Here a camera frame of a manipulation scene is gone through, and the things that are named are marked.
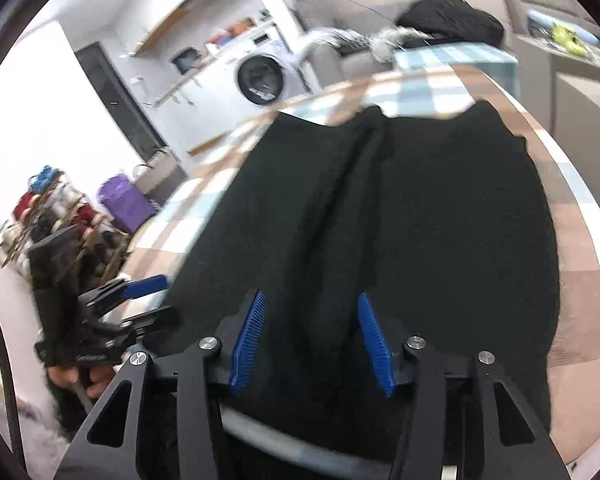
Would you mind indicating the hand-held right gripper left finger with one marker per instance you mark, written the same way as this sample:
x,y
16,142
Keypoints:
x,y
247,340

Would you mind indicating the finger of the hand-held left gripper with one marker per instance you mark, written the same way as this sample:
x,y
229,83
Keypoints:
x,y
145,285
150,317

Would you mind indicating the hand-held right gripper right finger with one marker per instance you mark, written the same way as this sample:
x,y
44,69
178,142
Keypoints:
x,y
375,345

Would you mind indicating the black knit sweater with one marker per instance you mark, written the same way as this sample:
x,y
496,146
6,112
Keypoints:
x,y
405,210

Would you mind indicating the person's left forearm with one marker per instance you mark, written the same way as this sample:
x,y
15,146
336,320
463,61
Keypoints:
x,y
67,410

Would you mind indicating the person's left hand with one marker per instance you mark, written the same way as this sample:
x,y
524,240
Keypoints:
x,y
100,377

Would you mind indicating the purple bag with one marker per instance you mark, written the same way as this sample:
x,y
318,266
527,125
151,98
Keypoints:
x,y
125,202

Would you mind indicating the shoe rack with shoes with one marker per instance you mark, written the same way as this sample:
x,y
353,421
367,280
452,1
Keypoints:
x,y
55,210

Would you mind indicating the woven laundry basket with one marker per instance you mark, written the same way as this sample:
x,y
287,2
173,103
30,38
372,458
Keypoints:
x,y
165,177

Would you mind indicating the dark door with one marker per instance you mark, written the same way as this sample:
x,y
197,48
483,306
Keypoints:
x,y
115,105

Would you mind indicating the white base cabinet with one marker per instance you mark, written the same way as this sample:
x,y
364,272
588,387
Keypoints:
x,y
205,110

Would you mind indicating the brown checked tablecloth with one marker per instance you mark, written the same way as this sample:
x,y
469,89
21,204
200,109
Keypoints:
x,y
575,260

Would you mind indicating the black cooking pot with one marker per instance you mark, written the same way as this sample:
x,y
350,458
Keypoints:
x,y
186,60

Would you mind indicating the white washing machine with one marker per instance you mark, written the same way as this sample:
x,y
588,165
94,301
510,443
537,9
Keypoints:
x,y
260,77

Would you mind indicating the copper cooking pot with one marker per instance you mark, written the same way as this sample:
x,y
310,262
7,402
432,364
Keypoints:
x,y
242,27

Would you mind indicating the grey sofa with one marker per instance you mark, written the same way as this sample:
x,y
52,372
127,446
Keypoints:
x,y
325,67

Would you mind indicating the grey hoodie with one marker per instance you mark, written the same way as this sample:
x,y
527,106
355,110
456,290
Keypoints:
x,y
312,37

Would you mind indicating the white grey garment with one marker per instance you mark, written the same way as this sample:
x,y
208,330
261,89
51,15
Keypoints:
x,y
385,45

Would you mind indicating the blue checked tablecloth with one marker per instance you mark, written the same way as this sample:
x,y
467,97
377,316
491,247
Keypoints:
x,y
460,55

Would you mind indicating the grey bedside cabinet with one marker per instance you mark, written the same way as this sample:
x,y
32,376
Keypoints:
x,y
580,105
535,60

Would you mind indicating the black quilted jacket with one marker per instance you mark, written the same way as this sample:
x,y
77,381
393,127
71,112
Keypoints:
x,y
450,20

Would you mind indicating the green figurine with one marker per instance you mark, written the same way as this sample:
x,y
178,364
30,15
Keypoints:
x,y
565,35

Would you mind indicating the blue pillow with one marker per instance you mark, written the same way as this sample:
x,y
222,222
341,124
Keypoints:
x,y
540,17

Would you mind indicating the white wall cabinets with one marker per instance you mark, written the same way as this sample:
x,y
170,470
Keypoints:
x,y
170,15

